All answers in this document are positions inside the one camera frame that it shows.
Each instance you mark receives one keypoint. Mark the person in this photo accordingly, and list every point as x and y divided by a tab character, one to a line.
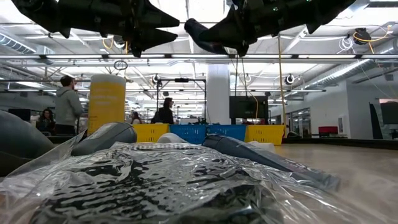
136	119
68	105
46	123
166	113

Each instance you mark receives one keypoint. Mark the long ceiling light bar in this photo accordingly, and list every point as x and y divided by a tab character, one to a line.
199	56

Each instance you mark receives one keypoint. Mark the clear bag with black item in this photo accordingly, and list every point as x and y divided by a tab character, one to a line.
140	186

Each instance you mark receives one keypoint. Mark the black table edge rail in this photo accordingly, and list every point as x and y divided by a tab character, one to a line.
357	143

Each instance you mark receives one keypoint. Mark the white round toiletry bottle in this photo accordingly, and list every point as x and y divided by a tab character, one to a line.
171	139

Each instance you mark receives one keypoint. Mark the dark wall screen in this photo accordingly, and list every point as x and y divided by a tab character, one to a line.
390	113

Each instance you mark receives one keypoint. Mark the black hanging monitor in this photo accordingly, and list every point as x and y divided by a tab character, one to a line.
245	107

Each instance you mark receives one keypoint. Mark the large grey rounded toiletry tube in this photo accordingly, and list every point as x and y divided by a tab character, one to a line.
18	143

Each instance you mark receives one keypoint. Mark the blue plastic basket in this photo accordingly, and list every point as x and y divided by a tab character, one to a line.
189	133
228	130

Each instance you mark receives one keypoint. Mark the dark blue toiletry tube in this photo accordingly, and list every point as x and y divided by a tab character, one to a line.
242	151

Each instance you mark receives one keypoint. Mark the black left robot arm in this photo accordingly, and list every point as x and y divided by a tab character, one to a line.
37	12

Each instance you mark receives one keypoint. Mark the black desk monitor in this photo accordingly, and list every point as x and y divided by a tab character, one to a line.
23	112

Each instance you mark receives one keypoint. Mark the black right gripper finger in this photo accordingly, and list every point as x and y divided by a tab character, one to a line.
236	29
242	50

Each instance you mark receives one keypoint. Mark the dark navy toiletry tube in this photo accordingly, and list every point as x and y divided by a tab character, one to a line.
194	29

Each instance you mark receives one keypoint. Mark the yellow plastic basket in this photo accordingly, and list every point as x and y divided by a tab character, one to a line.
150	132
264	133

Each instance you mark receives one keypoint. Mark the white building pillar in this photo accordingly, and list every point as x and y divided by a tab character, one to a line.
218	96

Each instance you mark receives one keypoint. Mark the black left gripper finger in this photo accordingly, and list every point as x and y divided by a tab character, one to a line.
158	17
149	39

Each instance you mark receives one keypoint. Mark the dark leaning panel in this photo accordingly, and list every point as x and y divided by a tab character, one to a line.
375	124

